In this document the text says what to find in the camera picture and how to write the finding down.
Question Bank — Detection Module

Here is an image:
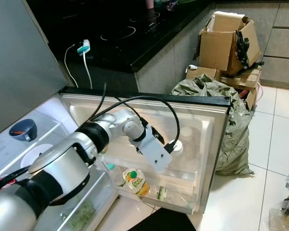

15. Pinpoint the grey fridge door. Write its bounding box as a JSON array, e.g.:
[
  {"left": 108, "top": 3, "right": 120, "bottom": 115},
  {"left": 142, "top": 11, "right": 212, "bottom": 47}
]
[{"left": 59, "top": 87, "right": 234, "bottom": 215}]

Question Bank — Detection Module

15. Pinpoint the yellow green juice carton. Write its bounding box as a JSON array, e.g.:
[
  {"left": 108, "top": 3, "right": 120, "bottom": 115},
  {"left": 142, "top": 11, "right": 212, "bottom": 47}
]
[{"left": 123, "top": 168, "right": 149, "bottom": 198}]

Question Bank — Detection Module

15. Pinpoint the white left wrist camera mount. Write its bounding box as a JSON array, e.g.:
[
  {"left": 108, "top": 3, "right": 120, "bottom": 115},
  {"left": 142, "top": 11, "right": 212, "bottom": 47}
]
[{"left": 136, "top": 124, "right": 184, "bottom": 173}]

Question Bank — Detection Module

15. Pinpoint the grey freezer door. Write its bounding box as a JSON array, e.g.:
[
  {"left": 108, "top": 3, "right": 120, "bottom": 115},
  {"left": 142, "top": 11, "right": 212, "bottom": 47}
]
[{"left": 0, "top": 0, "right": 68, "bottom": 139}]

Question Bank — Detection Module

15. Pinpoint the black strap bundle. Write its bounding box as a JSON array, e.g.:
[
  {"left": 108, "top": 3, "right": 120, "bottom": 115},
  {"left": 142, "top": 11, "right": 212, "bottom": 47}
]
[{"left": 235, "top": 30, "right": 264, "bottom": 70}]

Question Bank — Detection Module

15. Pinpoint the teal and white charger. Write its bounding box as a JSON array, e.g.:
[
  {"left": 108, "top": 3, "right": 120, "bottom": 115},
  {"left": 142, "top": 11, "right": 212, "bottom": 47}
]
[{"left": 77, "top": 39, "right": 91, "bottom": 55}]

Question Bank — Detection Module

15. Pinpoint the tall cardboard box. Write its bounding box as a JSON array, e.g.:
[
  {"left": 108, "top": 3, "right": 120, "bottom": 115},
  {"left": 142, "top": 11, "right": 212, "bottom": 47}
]
[{"left": 198, "top": 11, "right": 263, "bottom": 77}]

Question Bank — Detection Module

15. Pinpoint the white charger cable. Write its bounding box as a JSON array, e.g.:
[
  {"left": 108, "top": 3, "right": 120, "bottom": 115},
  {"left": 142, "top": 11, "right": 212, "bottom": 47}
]
[{"left": 83, "top": 52, "right": 93, "bottom": 90}]

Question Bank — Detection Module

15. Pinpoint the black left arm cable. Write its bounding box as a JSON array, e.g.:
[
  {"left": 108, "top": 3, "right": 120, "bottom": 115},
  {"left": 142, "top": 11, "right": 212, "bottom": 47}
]
[{"left": 92, "top": 95, "right": 181, "bottom": 145}]

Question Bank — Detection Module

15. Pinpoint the small white bowl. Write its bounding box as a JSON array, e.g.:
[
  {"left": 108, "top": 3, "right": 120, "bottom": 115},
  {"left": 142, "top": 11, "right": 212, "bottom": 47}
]
[{"left": 25, "top": 143, "right": 63, "bottom": 169}]

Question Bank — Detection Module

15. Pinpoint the clear crisper drawer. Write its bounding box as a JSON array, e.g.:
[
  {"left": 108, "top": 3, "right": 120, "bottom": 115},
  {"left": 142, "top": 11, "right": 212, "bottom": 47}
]
[{"left": 48, "top": 183, "right": 116, "bottom": 231}]

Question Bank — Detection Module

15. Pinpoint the clear plastic bag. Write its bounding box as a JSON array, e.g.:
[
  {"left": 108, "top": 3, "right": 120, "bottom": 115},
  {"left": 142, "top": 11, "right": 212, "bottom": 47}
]
[{"left": 268, "top": 190, "right": 289, "bottom": 231}]

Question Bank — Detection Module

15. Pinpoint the clear bottle with green label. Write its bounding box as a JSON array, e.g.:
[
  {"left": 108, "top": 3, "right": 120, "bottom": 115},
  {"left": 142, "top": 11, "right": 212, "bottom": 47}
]
[{"left": 156, "top": 187, "right": 186, "bottom": 207}]

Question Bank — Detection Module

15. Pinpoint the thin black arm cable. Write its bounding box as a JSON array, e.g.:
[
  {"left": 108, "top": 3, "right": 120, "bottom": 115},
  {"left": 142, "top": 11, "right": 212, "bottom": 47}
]
[{"left": 89, "top": 83, "right": 145, "bottom": 121}]

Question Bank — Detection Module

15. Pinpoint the green woven sack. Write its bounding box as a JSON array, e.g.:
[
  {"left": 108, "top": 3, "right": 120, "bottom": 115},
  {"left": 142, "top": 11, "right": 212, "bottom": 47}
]
[{"left": 170, "top": 74, "right": 256, "bottom": 177}]

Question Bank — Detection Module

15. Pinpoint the flat cardboard box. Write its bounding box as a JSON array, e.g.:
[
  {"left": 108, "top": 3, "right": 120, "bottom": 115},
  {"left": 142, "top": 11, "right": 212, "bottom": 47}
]
[{"left": 185, "top": 64, "right": 263, "bottom": 111}]

